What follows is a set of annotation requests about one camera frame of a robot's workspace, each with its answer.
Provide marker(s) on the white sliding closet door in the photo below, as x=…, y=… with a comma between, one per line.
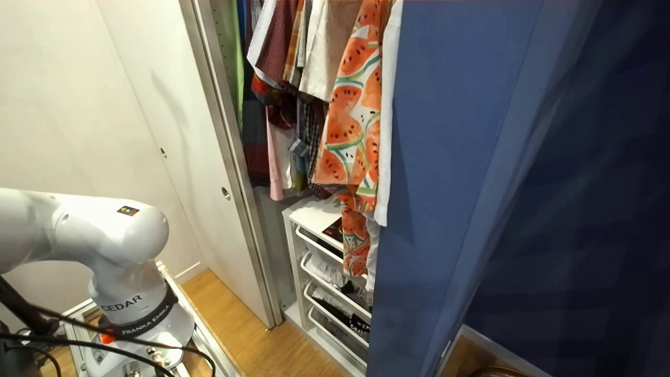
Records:
x=178, y=131

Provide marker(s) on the pink hanging garment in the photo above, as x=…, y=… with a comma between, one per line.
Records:
x=275, y=167

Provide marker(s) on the green hanging garment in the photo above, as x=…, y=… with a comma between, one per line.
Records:
x=238, y=63

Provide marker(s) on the dark striped hanging garment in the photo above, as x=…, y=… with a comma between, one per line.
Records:
x=255, y=141

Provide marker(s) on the maroon hanging shirt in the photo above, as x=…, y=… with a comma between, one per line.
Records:
x=277, y=42

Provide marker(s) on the white hanging shirt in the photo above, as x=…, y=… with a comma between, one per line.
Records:
x=387, y=131

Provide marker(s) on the watermelon print shirt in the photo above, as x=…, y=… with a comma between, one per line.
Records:
x=350, y=120

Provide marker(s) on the cream hanging shirt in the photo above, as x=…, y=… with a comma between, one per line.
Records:
x=327, y=47

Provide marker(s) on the orange plaid hanging garment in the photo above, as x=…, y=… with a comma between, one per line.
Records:
x=293, y=47

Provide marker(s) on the dark navy plaid fabric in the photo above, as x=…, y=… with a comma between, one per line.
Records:
x=591, y=235

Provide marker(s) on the large blue hanging fabric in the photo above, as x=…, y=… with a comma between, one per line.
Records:
x=445, y=183

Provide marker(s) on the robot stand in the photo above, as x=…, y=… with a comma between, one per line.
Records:
x=207, y=335

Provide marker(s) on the black flat item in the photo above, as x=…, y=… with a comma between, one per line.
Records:
x=334, y=229

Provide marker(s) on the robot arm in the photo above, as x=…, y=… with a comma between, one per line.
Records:
x=110, y=235

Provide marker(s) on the black white checked garment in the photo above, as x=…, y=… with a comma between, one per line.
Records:
x=313, y=131

